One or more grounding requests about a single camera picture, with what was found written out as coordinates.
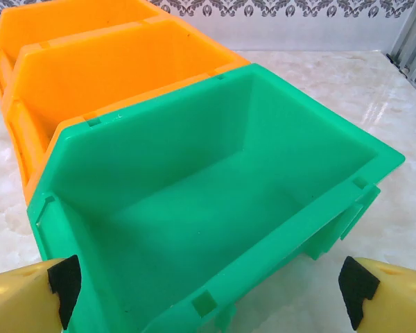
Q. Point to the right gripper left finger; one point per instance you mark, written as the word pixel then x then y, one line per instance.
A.
pixel 21 301

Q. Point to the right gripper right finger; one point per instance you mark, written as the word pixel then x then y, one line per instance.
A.
pixel 402 301

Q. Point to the green plastic bin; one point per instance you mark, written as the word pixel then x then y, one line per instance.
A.
pixel 194 208

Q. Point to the orange plastic bin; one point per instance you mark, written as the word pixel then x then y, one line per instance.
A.
pixel 55 21
pixel 125 69

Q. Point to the aluminium frame post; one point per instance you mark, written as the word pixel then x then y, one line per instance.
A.
pixel 412 34

